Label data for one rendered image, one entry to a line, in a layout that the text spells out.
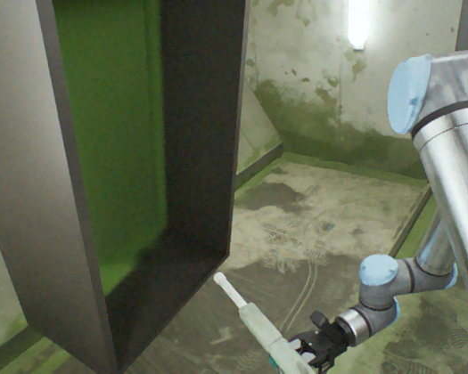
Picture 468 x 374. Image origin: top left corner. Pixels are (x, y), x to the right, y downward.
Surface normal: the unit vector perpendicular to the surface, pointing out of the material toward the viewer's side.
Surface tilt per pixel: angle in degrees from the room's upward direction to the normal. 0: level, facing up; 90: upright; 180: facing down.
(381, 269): 5
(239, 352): 0
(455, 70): 36
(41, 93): 90
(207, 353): 0
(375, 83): 90
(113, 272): 12
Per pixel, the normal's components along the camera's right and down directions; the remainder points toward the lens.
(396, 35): -0.59, 0.46
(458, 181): -0.79, -0.16
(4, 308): 0.61, -0.29
